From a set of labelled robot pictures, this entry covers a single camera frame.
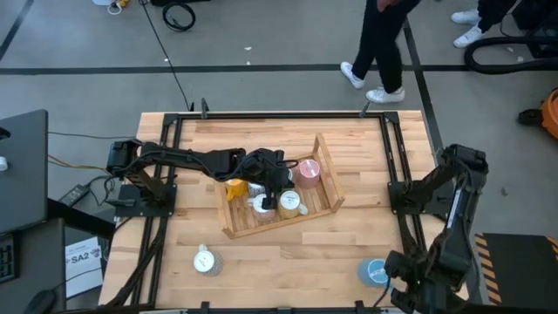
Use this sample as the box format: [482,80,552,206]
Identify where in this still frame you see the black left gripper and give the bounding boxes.
[238,147,300,210]

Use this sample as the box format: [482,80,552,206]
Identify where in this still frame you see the red leaf patterned mug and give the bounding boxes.
[247,193,278,226]

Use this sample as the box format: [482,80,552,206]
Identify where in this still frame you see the yellow dot patterned mug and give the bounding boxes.
[276,189,310,220]

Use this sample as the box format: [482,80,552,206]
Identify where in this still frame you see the plain light blue mug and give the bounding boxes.
[357,257,391,289]

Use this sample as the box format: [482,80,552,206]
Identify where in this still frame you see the plain yellow mug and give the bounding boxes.
[224,177,249,202]

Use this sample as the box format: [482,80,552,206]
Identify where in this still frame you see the plain pink mug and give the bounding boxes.
[292,158,323,190]

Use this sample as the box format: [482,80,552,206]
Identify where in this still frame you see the grey diamond patterned mug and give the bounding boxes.
[193,243,225,276]

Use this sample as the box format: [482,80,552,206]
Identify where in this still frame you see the black mat with hazard stripes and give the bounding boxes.
[473,232,558,307]

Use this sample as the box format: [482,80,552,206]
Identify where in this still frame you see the person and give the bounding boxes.
[339,0,423,105]
[451,0,522,49]

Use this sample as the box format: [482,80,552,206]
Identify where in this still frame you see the black power adapter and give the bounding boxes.
[58,183,92,208]

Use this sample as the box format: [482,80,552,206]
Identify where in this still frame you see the white printed paper sheet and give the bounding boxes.
[64,235,105,300]

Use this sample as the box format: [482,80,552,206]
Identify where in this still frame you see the orange vacuum cleaner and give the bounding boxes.
[517,86,558,141]

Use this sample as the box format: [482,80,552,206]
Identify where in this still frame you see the black computer mouse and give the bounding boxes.
[22,289,58,314]

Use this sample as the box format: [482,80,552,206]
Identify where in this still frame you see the black keyboard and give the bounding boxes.
[0,234,19,284]

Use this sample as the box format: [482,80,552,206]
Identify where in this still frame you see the wooden tray with handle frames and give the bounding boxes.
[215,133,346,240]

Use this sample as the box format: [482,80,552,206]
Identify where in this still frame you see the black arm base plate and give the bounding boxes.
[113,182,179,218]
[387,181,455,217]

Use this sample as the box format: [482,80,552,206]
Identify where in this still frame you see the long black floor cable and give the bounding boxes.
[138,0,195,113]

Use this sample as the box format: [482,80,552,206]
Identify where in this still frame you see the coiled black cable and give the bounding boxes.
[161,1,197,33]

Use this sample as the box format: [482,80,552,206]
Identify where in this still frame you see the black vacuum hose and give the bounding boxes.
[463,36,558,76]

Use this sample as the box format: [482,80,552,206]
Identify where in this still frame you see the white cable with yellow plug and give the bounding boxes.
[92,0,132,17]

